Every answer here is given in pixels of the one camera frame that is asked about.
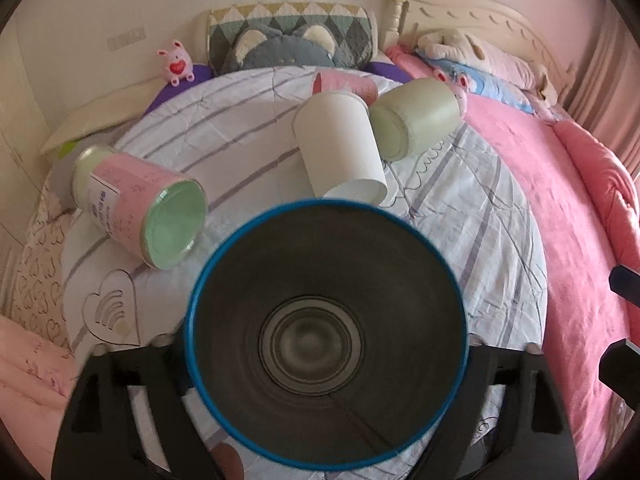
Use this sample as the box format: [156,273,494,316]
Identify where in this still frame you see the pink fleece blanket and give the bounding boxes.
[384,44,640,467]

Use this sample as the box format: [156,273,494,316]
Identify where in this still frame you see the heart patterned sheet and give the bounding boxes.
[12,167,77,353]

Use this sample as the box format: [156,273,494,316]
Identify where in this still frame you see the pink paper cup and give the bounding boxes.
[311,71,379,109]

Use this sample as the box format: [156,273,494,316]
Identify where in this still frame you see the pink labelled green cup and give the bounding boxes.
[72,144,209,269]

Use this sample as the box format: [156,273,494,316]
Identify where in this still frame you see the striped white table cloth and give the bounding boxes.
[60,66,549,471]

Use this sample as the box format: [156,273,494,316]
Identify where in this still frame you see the pink pig toy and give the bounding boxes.
[156,39,197,86]

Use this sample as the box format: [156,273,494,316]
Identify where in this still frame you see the cream plush toy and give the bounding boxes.
[416,27,551,92]

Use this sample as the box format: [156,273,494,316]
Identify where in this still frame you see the grey bear cushion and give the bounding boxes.
[220,27,337,74]

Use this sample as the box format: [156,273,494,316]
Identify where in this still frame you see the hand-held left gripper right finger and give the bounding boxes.
[415,341,581,480]

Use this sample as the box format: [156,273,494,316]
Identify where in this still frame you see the blue printed pillow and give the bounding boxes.
[429,56,557,117]

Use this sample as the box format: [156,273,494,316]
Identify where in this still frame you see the purple cushion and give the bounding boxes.
[146,62,416,117]

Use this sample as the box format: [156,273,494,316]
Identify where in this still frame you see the pink folded duvet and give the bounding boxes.
[551,119,640,273]

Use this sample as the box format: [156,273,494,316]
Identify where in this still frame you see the blue steel cup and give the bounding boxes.
[184,199,471,471]

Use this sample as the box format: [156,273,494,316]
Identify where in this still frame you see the light green cup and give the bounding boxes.
[369,78,461,162]

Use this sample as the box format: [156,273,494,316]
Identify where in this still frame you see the white wall plate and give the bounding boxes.
[107,28,146,50]

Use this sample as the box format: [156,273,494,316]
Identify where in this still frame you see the small pink pig figure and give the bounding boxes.
[432,67,472,112]

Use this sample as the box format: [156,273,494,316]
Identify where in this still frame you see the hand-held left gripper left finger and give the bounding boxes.
[51,340,222,480]

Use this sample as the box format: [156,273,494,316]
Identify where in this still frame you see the cream flat board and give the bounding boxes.
[39,77,167,157]

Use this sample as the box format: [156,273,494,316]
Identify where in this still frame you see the cream wooden headboard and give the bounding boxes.
[384,0,572,103]

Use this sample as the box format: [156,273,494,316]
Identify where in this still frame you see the diamond patterned quilted pillow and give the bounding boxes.
[207,2,379,76]

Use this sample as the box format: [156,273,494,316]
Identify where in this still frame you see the pink printed cloth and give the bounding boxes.
[0,314,83,443]

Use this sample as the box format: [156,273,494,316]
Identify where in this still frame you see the white paper cup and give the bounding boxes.
[292,90,389,207]

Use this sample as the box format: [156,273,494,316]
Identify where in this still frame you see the pink curtain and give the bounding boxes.
[564,0,640,173]

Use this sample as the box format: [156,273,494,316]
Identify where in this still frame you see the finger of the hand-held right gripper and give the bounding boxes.
[609,264,640,307]
[599,338,640,387]

